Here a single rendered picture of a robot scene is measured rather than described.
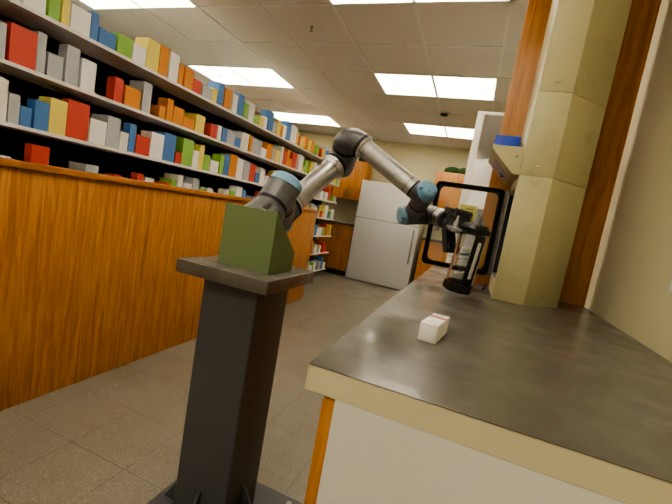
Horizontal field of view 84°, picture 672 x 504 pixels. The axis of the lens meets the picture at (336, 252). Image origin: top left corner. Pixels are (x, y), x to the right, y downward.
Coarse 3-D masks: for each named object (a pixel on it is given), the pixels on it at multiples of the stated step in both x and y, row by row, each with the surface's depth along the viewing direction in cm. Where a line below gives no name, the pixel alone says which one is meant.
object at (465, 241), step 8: (464, 232) 125; (488, 232) 123; (464, 240) 125; (472, 240) 124; (456, 248) 128; (464, 248) 125; (456, 256) 128; (464, 256) 125; (480, 256) 126; (456, 264) 127; (464, 264) 126; (448, 272) 131; (456, 272) 127; (448, 280) 130; (456, 280) 127
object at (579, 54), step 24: (552, 0) 157; (576, 0) 128; (600, 0) 128; (624, 0) 133; (552, 24) 134; (576, 24) 129; (600, 24) 130; (624, 24) 135; (552, 48) 131; (576, 48) 129; (600, 48) 132; (552, 72) 132; (576, 72) 129; (600, 72) 134; (600, 96) 136
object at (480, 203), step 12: (444, 192) 175; (456, 192) 174; (468, 192) 172; (480, 192) 170; (444, 204) 176; (456, 204) 174; (468, 204) 172; (480, 204) 170; (492, 204) 168; (492, 216) 169; (432, 240) 178; (456, 240) 174; (432, 252) 178; (444, 252) 176; (480, 264) 171
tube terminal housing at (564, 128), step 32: (544, 96) 133; (576, 96) 131; (544, 128) 133; (576, 128) 134; (544, 160) 134; (576, 160) 136; (512, 192) 158; (544, 192) 134; (576, 192) 140; (512, 224) 138; (544, 224) 135; (576, 224) 143; (512, 256) 138; (544, 256) 138; (512, 288) 139; (544, 288) 141
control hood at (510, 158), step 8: (496, 152) 139; (504, 152) 138; (512, 152) 137; (520, 152) 136; (488, 160) 166; (504, 160) 138; (512, 160) 137; (520, 160) 136; (504, 168) 144; (512, 168) 137; (520, 168) 137; (512, 176) 143
